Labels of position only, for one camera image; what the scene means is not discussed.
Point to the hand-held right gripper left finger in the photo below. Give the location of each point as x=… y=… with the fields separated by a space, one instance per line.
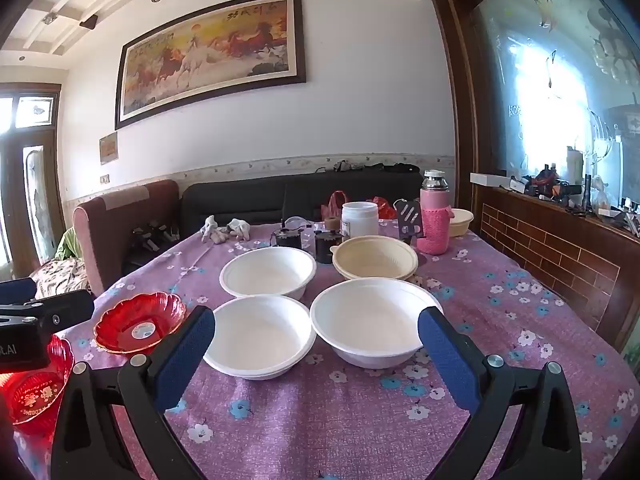
x=185 y=355

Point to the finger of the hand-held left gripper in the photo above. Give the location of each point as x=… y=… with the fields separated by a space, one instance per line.
x=65 y=310
x=17 y=291

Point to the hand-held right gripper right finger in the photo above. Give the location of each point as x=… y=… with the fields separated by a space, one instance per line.
x=450 y=355

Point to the large red scalloped plate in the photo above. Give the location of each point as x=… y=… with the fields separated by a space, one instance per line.
x=35 y=395

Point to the small red scalloped plate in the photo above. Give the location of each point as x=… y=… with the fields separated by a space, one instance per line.
x=140 y=322

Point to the large white disposable bowl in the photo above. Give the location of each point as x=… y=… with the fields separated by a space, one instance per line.
x=370 y=320

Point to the floral brown blanket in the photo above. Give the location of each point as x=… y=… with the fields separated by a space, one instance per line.
x=60 y=275

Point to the green pillow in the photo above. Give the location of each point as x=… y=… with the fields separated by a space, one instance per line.
x=70 y=247

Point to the brown armchair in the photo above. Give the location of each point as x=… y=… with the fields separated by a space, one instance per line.
x=120 y=220

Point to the wooden glass door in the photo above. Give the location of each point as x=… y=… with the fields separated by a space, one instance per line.
x=25 y=185

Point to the beige disposable bowl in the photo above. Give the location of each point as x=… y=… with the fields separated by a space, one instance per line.
x=372 y=257

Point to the white work glove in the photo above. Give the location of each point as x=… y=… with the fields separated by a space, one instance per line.
x=240 y=228
x=212 y=229

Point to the pink sleeved thermos bottle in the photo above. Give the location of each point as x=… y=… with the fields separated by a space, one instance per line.
x=434 y=225

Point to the small beige plastic bowl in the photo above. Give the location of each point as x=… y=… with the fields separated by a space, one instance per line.
x=460 y=220

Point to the dark wooden partition cabinet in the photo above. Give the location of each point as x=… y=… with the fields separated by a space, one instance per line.
x=550 y=260

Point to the purple floral tablecloth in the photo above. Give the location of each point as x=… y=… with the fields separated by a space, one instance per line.
x=320 y=420

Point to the black cylindrical device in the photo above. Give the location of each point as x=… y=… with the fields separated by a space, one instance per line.
x=327 y=246
x=287 y=238

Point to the white plastic jar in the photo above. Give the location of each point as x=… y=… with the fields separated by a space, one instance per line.
x=359 y=220

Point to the orange red plastic bag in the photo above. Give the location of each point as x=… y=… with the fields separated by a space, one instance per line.
x=381 y=206

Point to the small framed picture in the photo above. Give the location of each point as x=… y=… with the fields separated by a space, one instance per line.
x=108 y=148

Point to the black sofa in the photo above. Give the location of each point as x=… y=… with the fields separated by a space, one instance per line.
x=250 y=200

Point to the brown tape roll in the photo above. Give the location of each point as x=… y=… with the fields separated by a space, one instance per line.
x=332 y=223

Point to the flat white box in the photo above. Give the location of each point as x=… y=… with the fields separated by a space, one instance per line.
x=490 y=179

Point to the pink red plastic bag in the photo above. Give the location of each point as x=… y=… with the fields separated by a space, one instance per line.
x=337 y=205

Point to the clutter of small tools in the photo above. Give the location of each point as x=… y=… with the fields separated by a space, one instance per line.
x=555 y=187

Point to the white bottle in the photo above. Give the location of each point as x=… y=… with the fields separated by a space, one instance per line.
x=575 y=165

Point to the square ceiling light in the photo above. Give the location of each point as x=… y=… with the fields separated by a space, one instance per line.
x=49 y=18

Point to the framed horse painting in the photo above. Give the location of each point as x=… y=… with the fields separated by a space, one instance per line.
x=210 y=55

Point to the frosted glass panel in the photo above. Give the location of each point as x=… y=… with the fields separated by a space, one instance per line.
x=550 y=70

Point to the brown ceiling bracket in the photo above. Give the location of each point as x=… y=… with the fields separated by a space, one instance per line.
x=89 y=21

